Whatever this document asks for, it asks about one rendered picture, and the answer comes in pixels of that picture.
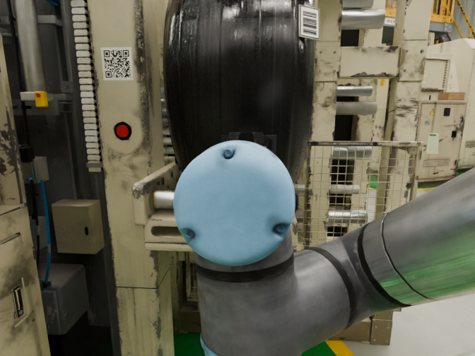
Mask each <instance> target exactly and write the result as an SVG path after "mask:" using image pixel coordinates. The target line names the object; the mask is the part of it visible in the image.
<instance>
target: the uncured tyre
mask: <svg viewBox="0 0 475 356"><path fill-rule="evenodd" d="M299 4H300V5H304V6H309V7H313V8H314V4H313V0H168V6H167V10H166V14H165V26H164V35H163V83H164V93H165V108H166V114H167V119H168V128H169V132H170V138H171V142H172V147H173V150H174V153H175V157H176V160H177V163H178V165H179V167H180V169H181V170H182V172H184V170H185V168H186V167H187V166H188V164H189V163H190V162H191V161H193V159H195V158H196V157H197V156H199V155H201V154H202V153H203V152H204V151H205V150H207V149H209V148H210V147H212V146H214V145H217V144H219V143H221V135H229V132H243V133H251V132H262V133H263V135H276V156H277V157H278V158H279V160H280V161H281V162H282V163H283V164H284V165H285V167H286V169H287V170H288V173H289V175H290V176H291V179H292V182H293V184H294V183H295V182H297V181H298V180H299V178H300V176H301V173H302V170H303V165H304V161H305V154H306V150H307V141H308V136H309V132H310V122H311V115H312V100H313V90H314V77H315V40H311V39H307V38H304V37H299Z"/></svg>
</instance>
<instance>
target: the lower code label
mask: <svg viewBox="0 0 475 356"><path fill-rule="evenodd" d="M101 57H102V72H103V80H104V81H130V80H133V79H134V78H133V67H132V57H131V47H101Z"/></svg>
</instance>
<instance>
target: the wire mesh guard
mask: <svg viewBox="0 0 475 356"><path fill-rule="evenodd" d="M307 146H314V147H316V146H323V151H322V165H315V158H316V157H314V165H307V152H306V165H303V166H306V167H305V173H301V174H305V180H298V181H305V183H306V181H307V182H313V184H312V188H298V181H297V188H294V189H297V194H298V189H312V196H311V197H312V198H313V189H320V198H319V203H318V204H319V210H312V209H311V210H308V211H311V223H312V211H319V212H320V211H326V212H327V211H334V218H329V219H334V222H335V219H342V221H341V225H327V220H326V225H324V226H326V231H325V232H323V233H325V242H326V240H334V233H347V234H348V233H349V232H350V227H357V228H358V227H361V226H358V222H357V226H352V225H350V223H351V219H355V220H365V224H366V220H375V213H382V215H383V213H388V212H383V209H384V206H391V210H390V211H392V206H402V205H400V203H401V198H403V197H401V195H400V197H393V193H394V191H410V197H409V201H411V200H413V199H415V198H416V193H417V187H418V177H419V172H420V166H421V156H422V150H423V142H422V141H307ZM324 146H331V157H330V165H323V152H324ZM332 146H339V154H340V146H348V147H349V146H355V147H356V148H357V146H364V152H363V158H356V154H355V158H348V148H347V158H346V166H345V165H339V161H338V165H331V158H332ZM365 146H372V147H373V146H381V149H380V158H373V149H372V157H371V158H364V154H365ZM382 146H389V150H390V146H391V147H398V148H397V156H398V149H399V147H406V150H407V147H418V149H417V154H416V155H415V158H414V159H413V158H406V153H405V158H389V155H388V158H381V150H382ZM339 158H340V157H338V159H339ZM347 159H355V162H354V166H347ZM356 159H363V162H364V159H371V165H370V166H355V164H356ZM372 159H388V161H387V166H380V162H379V166H372ZM389 159H405V160H404V166H403V168H405V161H406V160H414V166H413V174H404V171H403V174H396V168H397V160H396V166H388V163H389ZM307 166H314V171H313V173H306V168H307ZM315 166H330V168H329V173H314V172H315ZM331 166H338V172H337V173H330V169H331ZM339 166H341V167H346V168H347V167H354V171H353V181H352V182H353V183H354V175H355V174H354V173H355V167H362V174H361V184H360V189H355V190H360V193H361V190H368V196H353V189H354V188H352V196H336V195H335V196H333V197H343V198H344V197H351V203H344V202H343V203H336V200H335V203H328V200H329V190H330V188H328V199H327V203H320V199H321V189H323V188H321V187H322V182H336V193H337V189H338V188H337V183H338V182H345V184H344V195H345V186H346V182H351V181H346V176H345V181H338V174H345V175H347V173H339ZM363 167H370V174H369V175H371V167H379V170H378V177H377V185H378V182H379V181H378V179H379V171H380V167H387V170H388V167H395V173H394V174H388V173H386V174H385V175H386V181H385V189H369V188H370V182H371V181H370V179H369V187H368V189H361V185H362V177H363ZM306 174H313V181H310V180H306ZM314 174H321V181H314ZM322 174H329V180H330V174H337V181H322ZM387 175H394V181H395V175H403V177H402V182H387ZM404 175H412V180H411V182H403V178H404ZM314 182H321V186H320V188H313V185H314ZM386 183H401V190H396V189H394V185H393V189H386ZM403 183H411V190H402V185H403ZM369 190H392V191H393V192H392V197H385V194H384V197H377V191H376V197H369ZM298 196H303V195H298ZM305 196H306V195H304V210H303V217H296V213H297V211H296V212H295V217H296V218H303V225H304V211H305ZM353 197H360V198H361V197H366V198H375V204H368V202H367V204H360V199H359V204H352V198H353ZM377 198H384V201H383V205H382V204H376V199H377ZM385 198H392V199H393V198H400V201H399V205H392V203H391V205H384V202H385ZM311 204H313V202H312V203H311ZM320 204H327V210H320ZM328 204H335V210H328ZM336 204H343V211H338V210H336ZM344 204H348V205H351V206H352V205H359V207H358V211H344ZM360 205H367V209H366V211H359V208H360ZM368 205H375V207H376V205H379V206H383V207H382V212H375V211H374V212H367V210H368ZM335 212H342V218H335ZM344 212H358V216H359V212H365V213H366V217H365V219H358V218H351V213H350V218H343V213H344ZM367 213H374V218H373V219H366V218H367ZM318 218H319V219H320V217H318ZM327 218H328V217H326V219H327ZM343 219H350V222H349V225H342V222H343ZM311 223H310V236H311ZM298 225H302V224H298ZM303 225H302V226H303ZM327 226H341V231H342V226H349V231H348V232H334V230H333V232H327ZM298 232H302V233H304V232H303V231H298ZM326 233H333V239H326ZM318 234H319V221H318V232H317V245H318ZM298 239H302V245H297V246H302V250H303V246H308V247H313V246H310V245H303V239H305V238H298ZM309 240H311V239H310V238H309ZM325 242H324V243H325ZM192 253H193V252H192ZM184 256H185V274H186V291H187V301H188V302H199V296H197V298H193V297H190V292H191V281H197V280H191V278H190V275H196V274H194V262H195V261H194V254H193V255H189V251H185V252H184ZM189 256H193V261H190V259H189ZM190 262H193V274H190ZM193 288H195V286H194V287H193Z"/></svg>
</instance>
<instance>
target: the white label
mask: <svg viewBox="0 0 475 356"><path fill-rule="evenodd" d="M299 37H304V38H307V39H311V40H318V41H319V9H318V8H313V7H309V6H304V5H300V4H299Z"/></svg>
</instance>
